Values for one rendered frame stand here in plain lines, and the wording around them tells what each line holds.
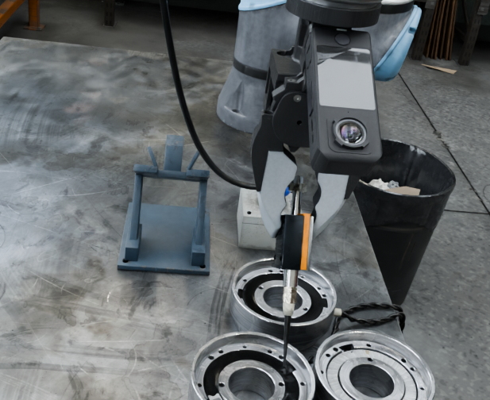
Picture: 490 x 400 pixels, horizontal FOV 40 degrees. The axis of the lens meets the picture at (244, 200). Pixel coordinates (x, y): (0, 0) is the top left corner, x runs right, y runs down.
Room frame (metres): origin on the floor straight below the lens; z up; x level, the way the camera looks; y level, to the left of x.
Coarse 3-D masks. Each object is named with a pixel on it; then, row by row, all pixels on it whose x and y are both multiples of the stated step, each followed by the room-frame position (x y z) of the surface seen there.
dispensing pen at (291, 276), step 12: (300, 180) 0.52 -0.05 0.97; (300, 192) 0.51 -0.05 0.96; (300, 204) 0.51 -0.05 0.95; (288, 216) 0.48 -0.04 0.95; (300, 216) 0.49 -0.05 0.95; (288, 228) 0.48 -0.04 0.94; (300, 228) 0.48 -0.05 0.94; (276, 240) 0.50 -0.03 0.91; (288, 240) 0.47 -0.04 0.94; (300, 240) 0.47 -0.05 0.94; (276, 252) 0.49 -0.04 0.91; (288, 252) 0.47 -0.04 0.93; (300, 252) 0.47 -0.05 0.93; (276, 264) 0.47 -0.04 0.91; (288, 264) 0.46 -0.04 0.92; (300, 264) 0.46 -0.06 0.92; (288, 276) 0.47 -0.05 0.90; (288, 288) 0.46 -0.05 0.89; (288, 300) 0.46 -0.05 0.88; (288, 312) 0.45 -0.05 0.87; (288, 324) 0.45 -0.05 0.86; (288, 336) 0.44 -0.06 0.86
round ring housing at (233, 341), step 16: (224, 336) 0.45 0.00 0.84; (240, 336) 0.45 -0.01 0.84; (256, 336) 0.46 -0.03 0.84; (208, 352) 0.43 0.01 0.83; (224, 352) 0.44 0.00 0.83; (272, 352) 0.45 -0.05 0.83; (288, 352) 0.44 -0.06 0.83; (192, 368) 0.40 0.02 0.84; (224, 368) 0.42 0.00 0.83; (240, 368) 0.42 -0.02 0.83; (256, 368) 0.43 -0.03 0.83; (272, 368) 0.43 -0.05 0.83; (304, 368) 0.43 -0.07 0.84; (192, 384) 0.39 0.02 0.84; (224, 384) 0.40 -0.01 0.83; (240, 384) 0.42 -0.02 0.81; (256, 384) 0.43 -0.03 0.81; (272, 384) 0.41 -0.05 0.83; (304, 384) 0.42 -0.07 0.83
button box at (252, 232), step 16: (240, 192) 0.71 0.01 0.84; (256, 192) 0.70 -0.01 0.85; (240, 208) 0.69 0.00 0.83; (256, 208) 0.66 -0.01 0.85; (288, 208) 0.67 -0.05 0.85; (240, 224) 0.66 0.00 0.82; (256, 224) 0.64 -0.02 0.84; (240, 240) 0.64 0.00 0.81; (256, 240) 0.64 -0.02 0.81; (272, 240) 0.65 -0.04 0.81
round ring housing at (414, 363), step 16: (336, 336) 0.47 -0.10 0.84; (352, 336) 0.48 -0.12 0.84; (368, 336) 0.48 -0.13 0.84; (384, 336) 0.48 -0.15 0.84; (320, 352) 0.44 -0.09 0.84; (336, 352) 0.46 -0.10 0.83; (384, 352) 0.47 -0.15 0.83; (400, 352) 0.47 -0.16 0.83; (416, 352) 0.46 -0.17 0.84; (320, 368) 0.44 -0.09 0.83; (352, 368) 0.44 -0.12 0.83; (368, 368) 0.45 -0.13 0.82; (384, 368) 0.45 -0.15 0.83; (416, 368) 0.45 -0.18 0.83; (320, 384) 0.41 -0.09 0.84; (352, 384) 0.45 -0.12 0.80; (368, 384) 0.45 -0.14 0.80; (384, 384) 0.44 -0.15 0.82; (400, 384) 0.43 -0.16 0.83; (416, 384) 0.44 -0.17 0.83; (432, 384) 0.43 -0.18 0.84
